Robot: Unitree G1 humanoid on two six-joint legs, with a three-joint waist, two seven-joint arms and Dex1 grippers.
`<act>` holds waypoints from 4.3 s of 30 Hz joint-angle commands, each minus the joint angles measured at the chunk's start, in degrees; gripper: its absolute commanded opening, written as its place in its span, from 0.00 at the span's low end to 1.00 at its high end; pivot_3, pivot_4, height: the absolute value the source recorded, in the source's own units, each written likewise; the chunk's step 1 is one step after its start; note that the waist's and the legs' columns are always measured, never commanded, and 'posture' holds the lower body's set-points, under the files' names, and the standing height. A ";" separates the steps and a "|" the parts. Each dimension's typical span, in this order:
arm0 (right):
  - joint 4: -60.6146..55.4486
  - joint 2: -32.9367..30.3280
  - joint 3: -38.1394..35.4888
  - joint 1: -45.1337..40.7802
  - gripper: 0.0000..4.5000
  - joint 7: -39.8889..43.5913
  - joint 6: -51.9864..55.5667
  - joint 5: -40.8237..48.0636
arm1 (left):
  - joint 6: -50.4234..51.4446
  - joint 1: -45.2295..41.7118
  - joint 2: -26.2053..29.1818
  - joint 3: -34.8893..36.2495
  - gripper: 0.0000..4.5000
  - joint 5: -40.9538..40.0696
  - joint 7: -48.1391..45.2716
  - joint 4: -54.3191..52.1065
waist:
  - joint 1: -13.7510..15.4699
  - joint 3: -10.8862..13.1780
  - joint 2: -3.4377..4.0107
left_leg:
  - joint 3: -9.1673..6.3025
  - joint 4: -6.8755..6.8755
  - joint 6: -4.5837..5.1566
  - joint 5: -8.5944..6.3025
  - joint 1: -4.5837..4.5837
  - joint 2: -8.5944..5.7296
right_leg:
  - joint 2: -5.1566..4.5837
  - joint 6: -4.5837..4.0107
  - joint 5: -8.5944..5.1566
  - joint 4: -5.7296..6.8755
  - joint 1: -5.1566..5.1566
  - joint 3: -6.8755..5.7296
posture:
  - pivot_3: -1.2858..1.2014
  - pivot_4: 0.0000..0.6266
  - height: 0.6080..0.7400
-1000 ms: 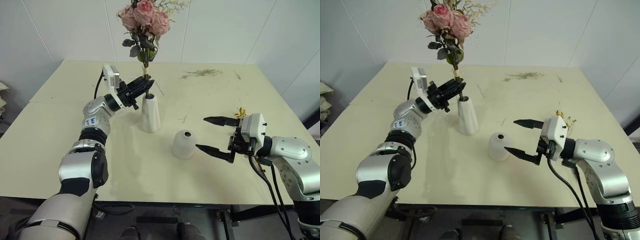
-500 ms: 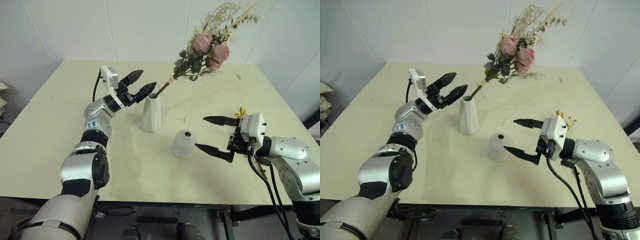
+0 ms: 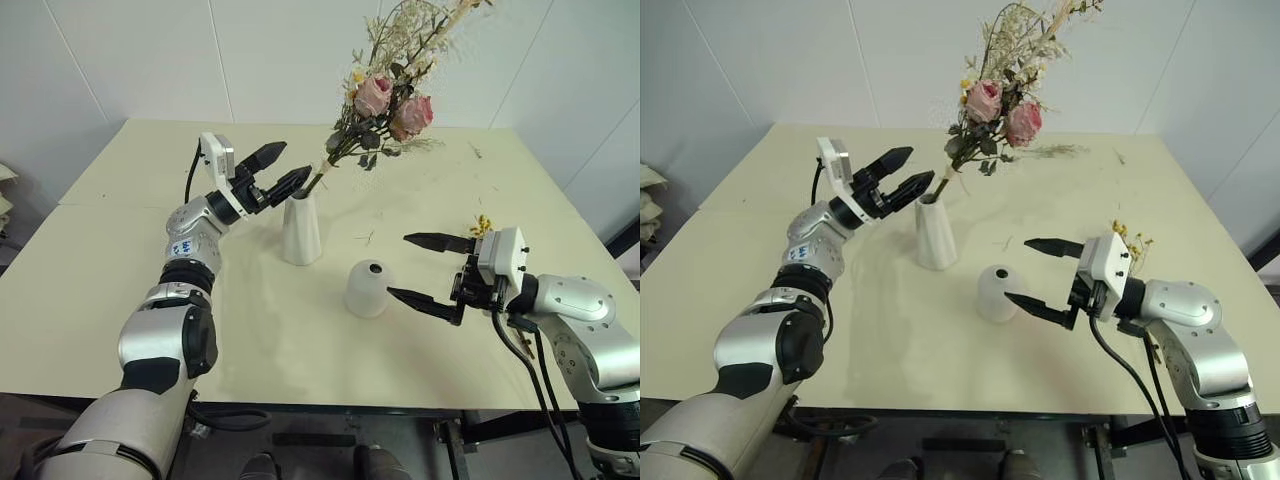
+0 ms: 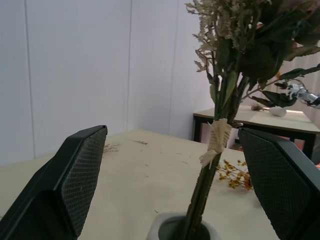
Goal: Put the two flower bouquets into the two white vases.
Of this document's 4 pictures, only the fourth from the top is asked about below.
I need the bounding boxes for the black-framed background table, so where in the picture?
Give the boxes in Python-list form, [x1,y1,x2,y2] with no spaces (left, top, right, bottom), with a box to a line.
[192,104,320,161]

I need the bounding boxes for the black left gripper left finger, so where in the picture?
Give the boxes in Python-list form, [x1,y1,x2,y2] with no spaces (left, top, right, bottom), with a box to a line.
[0,124,109,240]

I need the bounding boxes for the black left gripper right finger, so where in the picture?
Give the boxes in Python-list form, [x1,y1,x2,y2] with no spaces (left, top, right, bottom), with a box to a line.
[237,127,320,240]

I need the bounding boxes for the white vase lying sideways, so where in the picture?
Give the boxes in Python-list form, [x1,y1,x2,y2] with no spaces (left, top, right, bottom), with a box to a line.
[268,106,287,118]

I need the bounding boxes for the bouquet with yellow flowers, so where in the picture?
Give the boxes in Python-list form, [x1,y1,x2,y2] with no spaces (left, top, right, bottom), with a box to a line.
[215,159,254,191]

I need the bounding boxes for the dried bouquet with white flowers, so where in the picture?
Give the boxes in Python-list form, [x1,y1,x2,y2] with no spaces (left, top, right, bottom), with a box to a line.
[180,0,320,240]

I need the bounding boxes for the white ceramic vase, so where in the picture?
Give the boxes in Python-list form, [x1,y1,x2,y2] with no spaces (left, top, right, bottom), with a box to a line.
[147,212,222,240]

